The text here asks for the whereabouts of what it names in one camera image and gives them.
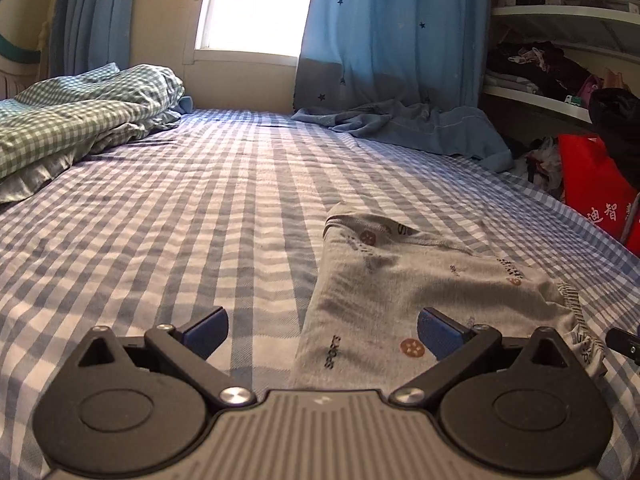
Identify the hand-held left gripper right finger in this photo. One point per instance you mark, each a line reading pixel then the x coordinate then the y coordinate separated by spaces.
pixel 439 332

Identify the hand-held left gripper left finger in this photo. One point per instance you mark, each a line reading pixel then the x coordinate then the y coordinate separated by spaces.
pixel 207 332

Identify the grey printed pants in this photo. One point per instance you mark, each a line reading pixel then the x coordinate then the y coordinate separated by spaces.
pixel 390 300

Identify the mixed clothes heap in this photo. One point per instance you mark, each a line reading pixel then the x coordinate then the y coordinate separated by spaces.
pixel 542 165

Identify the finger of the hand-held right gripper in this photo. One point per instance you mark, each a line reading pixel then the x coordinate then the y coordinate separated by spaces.
pixel 622 341

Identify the green checked quilt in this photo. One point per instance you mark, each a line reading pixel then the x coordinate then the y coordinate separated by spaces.
pixel 75 120

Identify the blue checked bed sheet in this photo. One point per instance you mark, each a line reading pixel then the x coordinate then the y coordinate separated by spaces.
pixel 200 210

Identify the small blue cloth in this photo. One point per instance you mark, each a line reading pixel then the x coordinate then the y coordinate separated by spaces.
pixel 185 104

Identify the red bag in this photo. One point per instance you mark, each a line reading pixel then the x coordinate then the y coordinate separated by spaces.
pixel 595 185

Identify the window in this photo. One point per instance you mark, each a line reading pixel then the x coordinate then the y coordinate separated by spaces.
pixel 255 5

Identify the white shelf unit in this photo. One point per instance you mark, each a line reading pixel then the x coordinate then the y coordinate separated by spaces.
pixel 560 17

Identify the blue grey cloth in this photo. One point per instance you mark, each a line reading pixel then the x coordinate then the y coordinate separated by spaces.
pixel 425 127

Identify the white folded clothes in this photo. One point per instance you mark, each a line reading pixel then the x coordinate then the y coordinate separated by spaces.
pixel 510 82

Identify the blue star curtain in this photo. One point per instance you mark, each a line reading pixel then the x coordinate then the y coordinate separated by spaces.
pixel 95 15
pixel 390 35

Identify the black cloth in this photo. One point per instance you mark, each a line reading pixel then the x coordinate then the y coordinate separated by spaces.
pixel 617 125

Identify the dark clothes pile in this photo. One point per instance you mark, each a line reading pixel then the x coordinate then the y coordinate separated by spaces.
pixel 550 67

